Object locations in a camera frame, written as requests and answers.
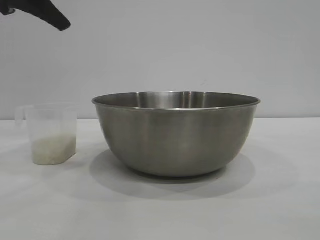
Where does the white uncooked rice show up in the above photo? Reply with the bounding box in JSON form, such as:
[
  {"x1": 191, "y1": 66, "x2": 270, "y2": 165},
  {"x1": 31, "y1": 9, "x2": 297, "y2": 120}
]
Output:
[{"x1": 32, "y1": 132, "x2": 77, "y2": 166}]

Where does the stainless steel mixing bowl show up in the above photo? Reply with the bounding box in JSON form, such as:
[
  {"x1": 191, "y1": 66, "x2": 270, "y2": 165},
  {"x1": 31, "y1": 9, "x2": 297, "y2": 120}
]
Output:
[{"x1": 91, "y1": 91, "x2": 261, "y2": 179}]

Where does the clear plastic measuring cup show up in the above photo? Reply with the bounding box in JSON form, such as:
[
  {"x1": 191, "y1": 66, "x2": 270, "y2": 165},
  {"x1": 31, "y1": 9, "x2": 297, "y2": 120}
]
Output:
[{"x1": 14, "y1": 103, "x2": 79, "y2": 166}]

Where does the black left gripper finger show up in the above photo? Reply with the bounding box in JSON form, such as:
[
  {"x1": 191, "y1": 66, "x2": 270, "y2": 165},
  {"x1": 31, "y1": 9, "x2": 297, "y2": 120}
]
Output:
[{"x1": 0, "y1": 0, "x2": 72, "y2": 32}]

